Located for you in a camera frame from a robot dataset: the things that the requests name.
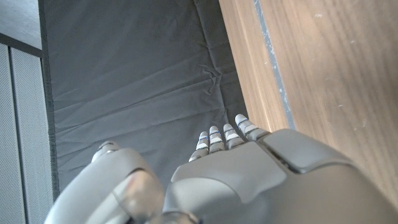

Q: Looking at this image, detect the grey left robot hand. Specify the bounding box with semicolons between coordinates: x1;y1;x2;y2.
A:
44;113;398;224

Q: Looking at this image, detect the grey tape line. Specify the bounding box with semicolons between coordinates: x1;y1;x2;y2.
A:
253;0;296;130

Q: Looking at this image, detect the black fabric backdrop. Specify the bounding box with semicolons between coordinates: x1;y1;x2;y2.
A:
39;0;249;200

